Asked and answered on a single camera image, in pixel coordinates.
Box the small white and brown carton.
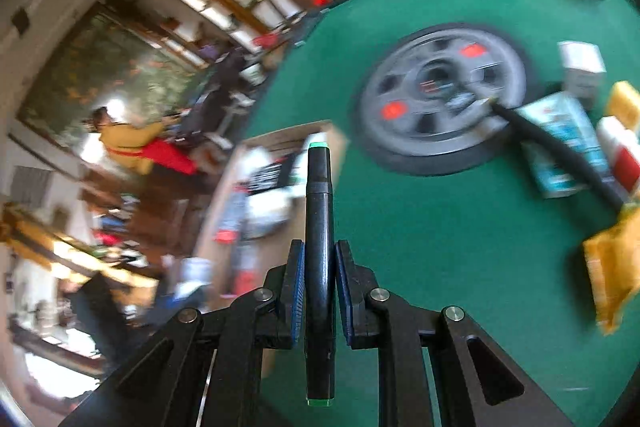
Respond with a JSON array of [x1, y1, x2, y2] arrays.
[[557, 40, 609, 100]]

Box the round grey table control disc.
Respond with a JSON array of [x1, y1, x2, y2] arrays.
[[352, 24, 540, 178]]

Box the yellow and white bottle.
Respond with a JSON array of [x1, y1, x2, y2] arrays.
[[604, 81, 640, 134]]

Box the green-capped black marker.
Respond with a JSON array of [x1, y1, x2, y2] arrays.
[[304, 132, 337, 408]]

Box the floral wall painting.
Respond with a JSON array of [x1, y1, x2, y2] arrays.
[[17, 9, 212, 154]]

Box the clear plastic box red contents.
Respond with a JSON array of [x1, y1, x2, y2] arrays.
[[232, 239, 258, 300]]

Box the teal patterned tube white cap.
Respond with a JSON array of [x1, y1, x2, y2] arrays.
[[517, 91, 619, 200]]

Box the brown cardboard box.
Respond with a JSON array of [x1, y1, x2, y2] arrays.
[[197, 119, 351, 308]]

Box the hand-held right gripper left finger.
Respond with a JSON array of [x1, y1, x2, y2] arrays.
[[60, 239, 307, 427]]

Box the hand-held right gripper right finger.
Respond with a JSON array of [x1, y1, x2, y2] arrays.
[[335, 239, 573, 427]]

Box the yellow packet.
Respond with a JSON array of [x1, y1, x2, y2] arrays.
[[581, 206, 640, 336]]

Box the plastic bag with black label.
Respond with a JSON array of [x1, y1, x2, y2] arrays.
[[239, 147, 311, 239]]

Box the white bottle red label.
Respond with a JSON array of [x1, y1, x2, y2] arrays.
[[595, 116, 640, 198]]

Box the slim black pen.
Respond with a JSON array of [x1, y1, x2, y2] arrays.
[[491, 99, 627, 214]]

